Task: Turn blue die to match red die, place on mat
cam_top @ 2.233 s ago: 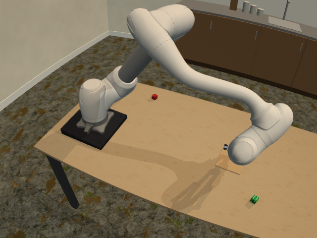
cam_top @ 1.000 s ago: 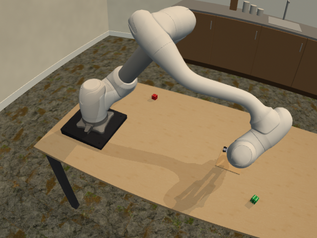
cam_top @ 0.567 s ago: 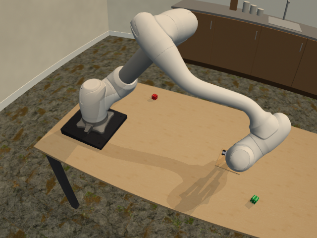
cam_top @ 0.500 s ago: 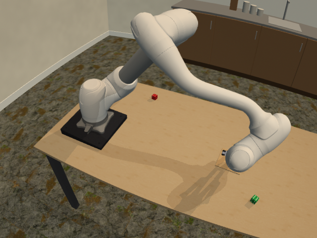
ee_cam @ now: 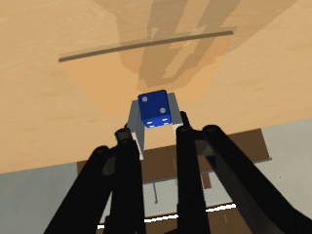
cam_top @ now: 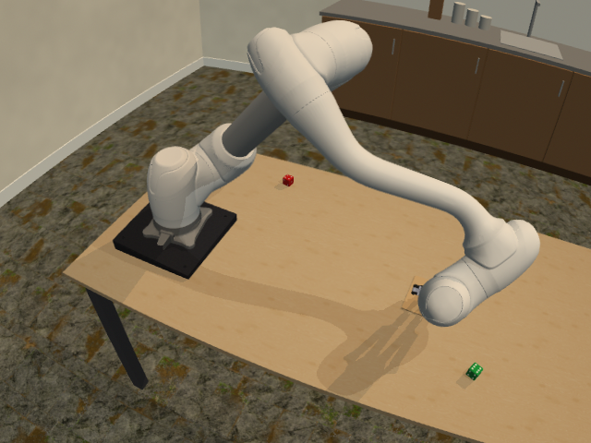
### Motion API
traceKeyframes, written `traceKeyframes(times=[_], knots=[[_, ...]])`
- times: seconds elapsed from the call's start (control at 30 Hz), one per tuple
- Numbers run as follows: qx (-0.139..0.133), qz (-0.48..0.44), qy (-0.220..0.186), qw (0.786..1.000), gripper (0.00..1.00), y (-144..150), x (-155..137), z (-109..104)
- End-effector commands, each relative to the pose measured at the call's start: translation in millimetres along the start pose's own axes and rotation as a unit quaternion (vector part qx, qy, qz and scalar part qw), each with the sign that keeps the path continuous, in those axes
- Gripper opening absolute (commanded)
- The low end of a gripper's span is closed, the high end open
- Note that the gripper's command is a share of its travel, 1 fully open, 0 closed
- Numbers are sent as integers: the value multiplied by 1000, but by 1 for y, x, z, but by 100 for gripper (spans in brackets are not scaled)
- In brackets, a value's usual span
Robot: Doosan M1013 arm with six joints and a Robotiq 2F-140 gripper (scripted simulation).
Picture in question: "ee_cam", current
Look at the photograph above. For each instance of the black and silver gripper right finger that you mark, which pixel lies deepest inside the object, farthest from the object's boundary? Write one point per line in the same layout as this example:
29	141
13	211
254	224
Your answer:
264	209

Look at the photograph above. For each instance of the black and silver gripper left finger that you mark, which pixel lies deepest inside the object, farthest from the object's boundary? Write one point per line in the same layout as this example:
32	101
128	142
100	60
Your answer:
82	208

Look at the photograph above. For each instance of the blue die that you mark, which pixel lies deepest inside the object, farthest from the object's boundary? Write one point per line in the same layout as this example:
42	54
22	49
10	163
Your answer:
154	109

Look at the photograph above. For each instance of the orange mat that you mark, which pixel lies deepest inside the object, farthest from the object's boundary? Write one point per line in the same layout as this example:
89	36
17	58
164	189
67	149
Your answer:
112	78

